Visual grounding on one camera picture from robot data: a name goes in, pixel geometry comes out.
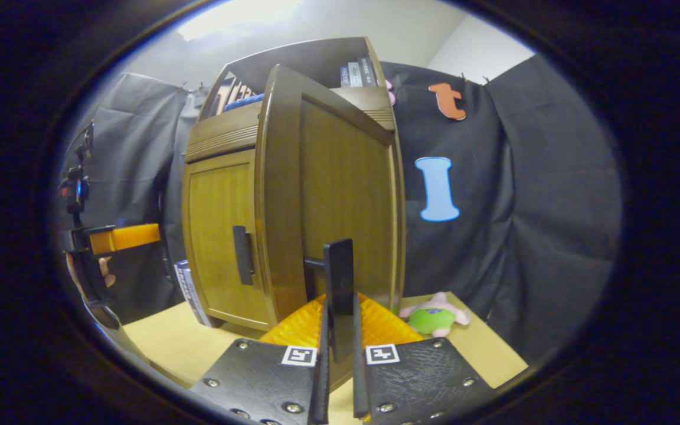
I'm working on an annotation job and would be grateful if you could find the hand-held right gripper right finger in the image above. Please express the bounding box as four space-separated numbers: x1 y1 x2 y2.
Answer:
352 292 497 425

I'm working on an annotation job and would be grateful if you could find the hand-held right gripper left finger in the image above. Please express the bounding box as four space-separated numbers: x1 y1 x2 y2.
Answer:
189 292 332 425

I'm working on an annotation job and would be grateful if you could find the wooden shoe cabinet door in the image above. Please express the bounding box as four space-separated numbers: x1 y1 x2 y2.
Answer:
182 149 273 331
256 64 406 364

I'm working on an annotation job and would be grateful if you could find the wooden double-door shoe cabinet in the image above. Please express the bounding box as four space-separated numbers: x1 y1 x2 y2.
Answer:
182 37 406 331

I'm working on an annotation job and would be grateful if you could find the pink and green plush toy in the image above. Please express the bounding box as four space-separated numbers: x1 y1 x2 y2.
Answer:
399 292 471 338

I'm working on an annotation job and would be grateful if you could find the wooden drawer with black knob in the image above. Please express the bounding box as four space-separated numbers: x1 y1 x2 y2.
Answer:
188 86 395 145

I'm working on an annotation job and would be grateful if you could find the row of leaning pale books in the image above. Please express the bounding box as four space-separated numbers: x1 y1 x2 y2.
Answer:
215 80 256 117

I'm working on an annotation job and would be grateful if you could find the folded blue towel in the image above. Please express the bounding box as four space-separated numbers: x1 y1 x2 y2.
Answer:
224 93 265 113

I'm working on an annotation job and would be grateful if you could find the black backdrop cloth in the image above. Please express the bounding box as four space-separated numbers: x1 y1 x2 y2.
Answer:
57 56 623 361

